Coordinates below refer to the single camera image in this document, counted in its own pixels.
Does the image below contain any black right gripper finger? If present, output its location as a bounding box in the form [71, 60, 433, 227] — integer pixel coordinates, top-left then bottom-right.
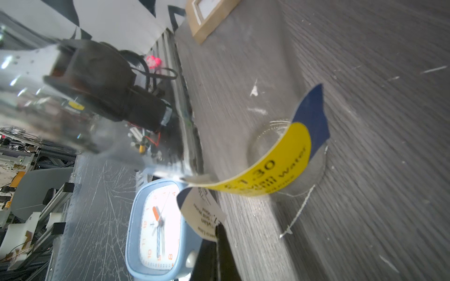
[190, 224, 241, 281]

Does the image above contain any yellow blue bottle label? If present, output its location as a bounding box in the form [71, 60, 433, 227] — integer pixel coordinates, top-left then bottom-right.
[177, 84, 330, 242]

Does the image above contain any clear glass bottle with cork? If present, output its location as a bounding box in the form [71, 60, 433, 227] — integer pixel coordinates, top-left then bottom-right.
[0, 43, 329, 197]

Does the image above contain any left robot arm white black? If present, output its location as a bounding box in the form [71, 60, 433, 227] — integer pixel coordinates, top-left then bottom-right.
[43, 39, 178, 133]

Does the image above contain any light blue alarm clock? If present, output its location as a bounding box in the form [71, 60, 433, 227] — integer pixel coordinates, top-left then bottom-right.
[125, 179, 202, 281]

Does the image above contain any pink small toy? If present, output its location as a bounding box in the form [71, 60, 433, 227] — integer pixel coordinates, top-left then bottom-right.
[145, 55, 162, 70]

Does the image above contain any wooden picture frame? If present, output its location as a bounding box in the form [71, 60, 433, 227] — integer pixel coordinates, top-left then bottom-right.
[185, 0, 240, 45]

